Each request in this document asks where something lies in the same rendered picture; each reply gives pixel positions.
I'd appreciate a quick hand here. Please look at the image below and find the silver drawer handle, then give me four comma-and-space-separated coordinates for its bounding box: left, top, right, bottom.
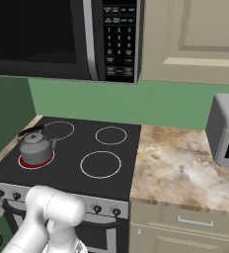
177, 214, 215, 228

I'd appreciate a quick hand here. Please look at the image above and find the black and silver stove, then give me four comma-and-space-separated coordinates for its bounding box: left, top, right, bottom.
0, 116, 143, 253

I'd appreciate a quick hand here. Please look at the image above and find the grey kettle with black handle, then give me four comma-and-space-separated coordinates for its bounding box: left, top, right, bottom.
17, 125, 58, 165

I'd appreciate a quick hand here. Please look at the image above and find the silver cupboard door handle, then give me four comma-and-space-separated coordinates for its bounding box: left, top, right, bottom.
136, 228, 142, 253

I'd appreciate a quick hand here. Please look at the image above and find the black microwave oven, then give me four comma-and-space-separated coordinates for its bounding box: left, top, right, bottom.
0, 0, 143, 84

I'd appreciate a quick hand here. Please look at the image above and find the grey toaster oven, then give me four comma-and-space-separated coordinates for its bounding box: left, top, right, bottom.
204, 92, 229, 168

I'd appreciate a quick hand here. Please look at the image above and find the beige drawer front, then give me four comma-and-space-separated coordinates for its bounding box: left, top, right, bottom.
129, 199, 229, 239

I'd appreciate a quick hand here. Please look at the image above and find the silver microwave door handle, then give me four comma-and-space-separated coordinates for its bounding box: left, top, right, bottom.
82, 0, 100, 81

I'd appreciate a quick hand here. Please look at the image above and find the beige wall cupboard door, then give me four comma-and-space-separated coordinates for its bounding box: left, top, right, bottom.
141, 0, 229, 86

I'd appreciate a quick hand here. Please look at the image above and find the beige base cupboard door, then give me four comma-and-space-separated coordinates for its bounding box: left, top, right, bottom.
129, 223, 229, 253

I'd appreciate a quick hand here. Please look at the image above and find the black oven door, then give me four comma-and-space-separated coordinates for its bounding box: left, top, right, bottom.
0, 199, 130, 253

